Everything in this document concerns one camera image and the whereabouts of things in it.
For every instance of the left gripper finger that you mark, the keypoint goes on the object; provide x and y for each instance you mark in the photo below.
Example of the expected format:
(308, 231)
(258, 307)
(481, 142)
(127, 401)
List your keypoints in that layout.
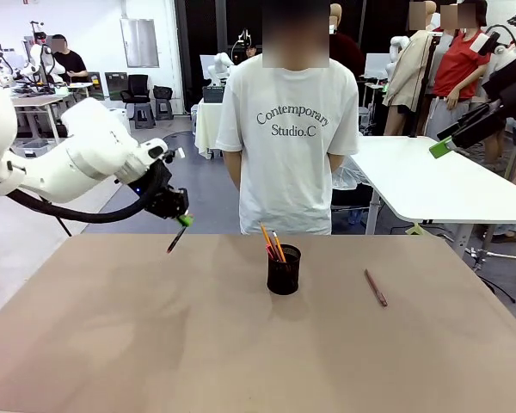
(189, 219)
(181, 221)

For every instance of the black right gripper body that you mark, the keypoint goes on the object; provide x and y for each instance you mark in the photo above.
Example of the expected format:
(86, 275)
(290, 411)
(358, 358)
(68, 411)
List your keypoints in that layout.
(514, 84)

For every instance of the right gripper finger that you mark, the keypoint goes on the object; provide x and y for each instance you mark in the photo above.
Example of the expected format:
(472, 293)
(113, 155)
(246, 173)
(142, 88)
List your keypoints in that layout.
(466, 118)
(477, 131)

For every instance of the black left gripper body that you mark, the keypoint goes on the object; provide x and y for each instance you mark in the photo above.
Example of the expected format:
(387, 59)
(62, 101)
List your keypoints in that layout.
(167, 202)

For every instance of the black marker with red cap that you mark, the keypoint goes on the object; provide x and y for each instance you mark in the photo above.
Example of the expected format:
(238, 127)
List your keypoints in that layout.
(175, 241)

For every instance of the orange pencil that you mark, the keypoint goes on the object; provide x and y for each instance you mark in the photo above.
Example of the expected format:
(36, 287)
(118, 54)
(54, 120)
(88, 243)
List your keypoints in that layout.
(267, 238)

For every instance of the dark red pen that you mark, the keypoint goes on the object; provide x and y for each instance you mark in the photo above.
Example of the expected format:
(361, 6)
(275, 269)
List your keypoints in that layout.
(376, 288)

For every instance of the person's right forearm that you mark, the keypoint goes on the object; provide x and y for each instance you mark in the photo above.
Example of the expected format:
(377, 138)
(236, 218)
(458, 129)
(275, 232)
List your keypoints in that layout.
(233, 168)

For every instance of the person's left forearm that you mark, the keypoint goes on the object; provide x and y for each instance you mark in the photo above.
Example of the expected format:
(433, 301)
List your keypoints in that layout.
(334, 161)

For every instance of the small white background robot arm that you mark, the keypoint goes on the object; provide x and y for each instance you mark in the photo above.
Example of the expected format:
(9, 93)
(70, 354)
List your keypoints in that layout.
(221, 60)

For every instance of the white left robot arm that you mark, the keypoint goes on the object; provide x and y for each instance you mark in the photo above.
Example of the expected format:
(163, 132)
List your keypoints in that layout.
(90, 146)

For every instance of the white robot arm by mannequins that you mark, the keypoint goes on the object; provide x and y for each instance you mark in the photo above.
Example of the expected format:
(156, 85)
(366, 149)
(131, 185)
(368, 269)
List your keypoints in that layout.
(397, 43)

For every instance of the black mesh pen holder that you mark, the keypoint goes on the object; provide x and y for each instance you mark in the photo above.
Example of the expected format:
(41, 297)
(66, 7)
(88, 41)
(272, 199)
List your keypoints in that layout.
(284, 277)

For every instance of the mannequin in red t-shirt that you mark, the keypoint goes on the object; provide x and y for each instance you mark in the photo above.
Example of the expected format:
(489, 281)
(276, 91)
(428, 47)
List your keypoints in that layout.
(458, 69)

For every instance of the table with white cloth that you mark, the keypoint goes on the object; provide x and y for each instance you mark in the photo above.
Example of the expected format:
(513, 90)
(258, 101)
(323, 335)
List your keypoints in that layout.
(206, 129)

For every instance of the black stool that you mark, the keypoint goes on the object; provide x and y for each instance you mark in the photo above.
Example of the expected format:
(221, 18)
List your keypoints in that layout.
(163, 101)

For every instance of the white board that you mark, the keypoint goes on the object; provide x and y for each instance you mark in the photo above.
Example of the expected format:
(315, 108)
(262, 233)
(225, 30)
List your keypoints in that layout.
(376, 66)

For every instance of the person in white t-shirt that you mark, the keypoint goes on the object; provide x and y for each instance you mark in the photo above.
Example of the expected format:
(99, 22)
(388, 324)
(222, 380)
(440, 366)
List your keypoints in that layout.
(284, 172)

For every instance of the black tripod leg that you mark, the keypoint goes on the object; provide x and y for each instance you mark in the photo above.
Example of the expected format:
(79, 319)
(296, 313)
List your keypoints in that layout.
(64, 227)

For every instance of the yellow-green tag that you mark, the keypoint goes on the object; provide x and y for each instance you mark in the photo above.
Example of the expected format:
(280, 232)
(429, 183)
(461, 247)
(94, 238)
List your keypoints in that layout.
(416, 230)

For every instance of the black box with green light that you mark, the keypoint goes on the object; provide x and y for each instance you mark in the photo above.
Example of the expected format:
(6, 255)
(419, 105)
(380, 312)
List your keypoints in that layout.
(213, 94)

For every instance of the black office chair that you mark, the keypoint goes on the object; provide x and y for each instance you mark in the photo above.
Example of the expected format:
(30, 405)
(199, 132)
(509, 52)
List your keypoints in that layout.
(136, 88)

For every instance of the metal light stand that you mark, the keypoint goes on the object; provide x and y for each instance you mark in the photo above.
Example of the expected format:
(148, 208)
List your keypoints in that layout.
(479, 258)

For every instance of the dark grey case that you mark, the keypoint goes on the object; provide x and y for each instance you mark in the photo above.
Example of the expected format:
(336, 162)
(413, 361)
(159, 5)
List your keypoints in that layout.
(114, 86)

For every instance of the clear plastic bag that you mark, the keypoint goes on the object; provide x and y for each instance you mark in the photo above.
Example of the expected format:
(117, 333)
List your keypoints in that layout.
(352, 178)

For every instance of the white storage crate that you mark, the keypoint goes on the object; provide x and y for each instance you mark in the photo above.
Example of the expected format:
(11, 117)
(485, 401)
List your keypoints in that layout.
(32, 148)

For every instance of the grey background desk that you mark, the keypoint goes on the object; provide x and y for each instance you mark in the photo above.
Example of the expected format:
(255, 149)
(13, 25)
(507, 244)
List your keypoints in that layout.
(38, 100)

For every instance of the person in black shirt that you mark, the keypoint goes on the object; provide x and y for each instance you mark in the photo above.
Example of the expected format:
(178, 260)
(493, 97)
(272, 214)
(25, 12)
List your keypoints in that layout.
(73, 64)

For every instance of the seated person in black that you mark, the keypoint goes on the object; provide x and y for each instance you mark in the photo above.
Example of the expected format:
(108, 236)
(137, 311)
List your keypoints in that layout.
(251, 51)

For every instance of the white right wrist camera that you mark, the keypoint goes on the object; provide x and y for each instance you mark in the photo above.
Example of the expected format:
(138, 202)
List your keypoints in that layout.
(481, 43)

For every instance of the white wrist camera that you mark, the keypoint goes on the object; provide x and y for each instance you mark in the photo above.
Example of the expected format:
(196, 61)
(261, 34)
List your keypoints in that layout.
(481, 43)
(179, 151)

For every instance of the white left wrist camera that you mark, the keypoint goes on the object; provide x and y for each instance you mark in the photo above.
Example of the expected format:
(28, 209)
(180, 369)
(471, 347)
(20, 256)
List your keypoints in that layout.
(179, 151)

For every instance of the grey wall panel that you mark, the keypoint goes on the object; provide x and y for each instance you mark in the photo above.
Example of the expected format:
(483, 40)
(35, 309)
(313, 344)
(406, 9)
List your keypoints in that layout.
(139, 43)

